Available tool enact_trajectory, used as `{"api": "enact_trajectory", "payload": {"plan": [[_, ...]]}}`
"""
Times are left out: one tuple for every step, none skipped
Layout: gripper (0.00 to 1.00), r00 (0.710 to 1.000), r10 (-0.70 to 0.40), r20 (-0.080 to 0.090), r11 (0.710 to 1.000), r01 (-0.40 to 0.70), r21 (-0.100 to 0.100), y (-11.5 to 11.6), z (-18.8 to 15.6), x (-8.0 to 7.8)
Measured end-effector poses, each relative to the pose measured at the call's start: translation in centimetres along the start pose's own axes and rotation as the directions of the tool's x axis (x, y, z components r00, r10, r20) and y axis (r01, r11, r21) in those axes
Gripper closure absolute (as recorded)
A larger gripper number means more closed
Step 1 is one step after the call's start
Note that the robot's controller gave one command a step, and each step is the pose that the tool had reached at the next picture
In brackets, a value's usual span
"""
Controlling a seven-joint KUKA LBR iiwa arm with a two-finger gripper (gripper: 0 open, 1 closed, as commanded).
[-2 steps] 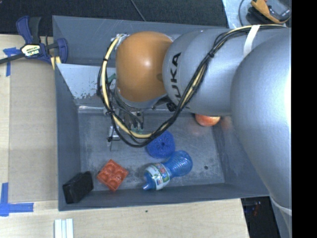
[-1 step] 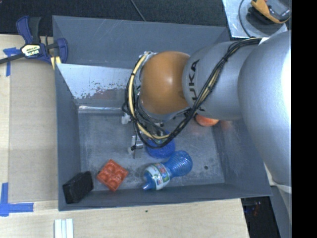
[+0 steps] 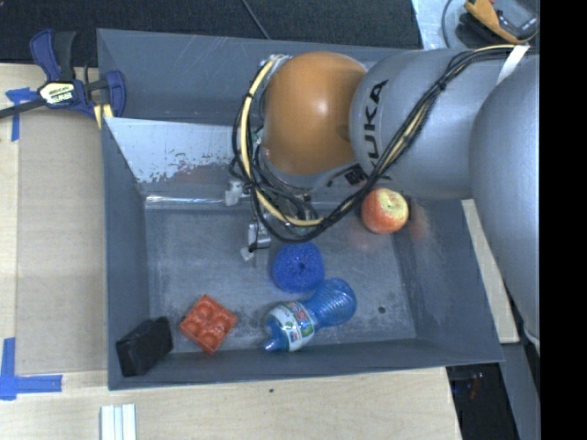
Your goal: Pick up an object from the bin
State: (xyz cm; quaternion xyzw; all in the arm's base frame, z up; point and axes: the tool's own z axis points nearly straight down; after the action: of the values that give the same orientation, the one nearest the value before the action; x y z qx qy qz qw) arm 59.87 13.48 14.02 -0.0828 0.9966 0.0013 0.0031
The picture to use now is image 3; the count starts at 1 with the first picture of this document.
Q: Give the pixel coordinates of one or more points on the grey metal bin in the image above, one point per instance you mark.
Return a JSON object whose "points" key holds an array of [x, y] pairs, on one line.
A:
{"points": [[206, 255]]}

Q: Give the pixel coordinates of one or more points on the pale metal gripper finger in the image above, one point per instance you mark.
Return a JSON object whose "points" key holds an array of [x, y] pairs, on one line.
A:
{"points": [[255, 236], [234, 191]]}

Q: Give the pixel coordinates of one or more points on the orange studded toy block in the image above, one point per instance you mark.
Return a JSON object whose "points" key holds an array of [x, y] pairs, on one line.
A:
{"points": [[208, 323]]}

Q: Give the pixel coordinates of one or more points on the blue plastic sippy bottle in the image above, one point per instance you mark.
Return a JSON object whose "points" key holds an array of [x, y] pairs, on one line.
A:
{"points": [[316, 312]]}

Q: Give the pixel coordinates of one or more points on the blue round scrub sponge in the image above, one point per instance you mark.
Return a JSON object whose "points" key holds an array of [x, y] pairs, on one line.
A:
{"points": [[298, 267]]}

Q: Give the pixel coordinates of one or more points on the black rectangular box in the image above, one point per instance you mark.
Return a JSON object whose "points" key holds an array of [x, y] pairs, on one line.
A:
{"points": [[144, 346]]}

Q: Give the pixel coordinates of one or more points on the red and yellow apple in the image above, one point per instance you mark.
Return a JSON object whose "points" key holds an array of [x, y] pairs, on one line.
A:
{"points": [[384, 211]]}

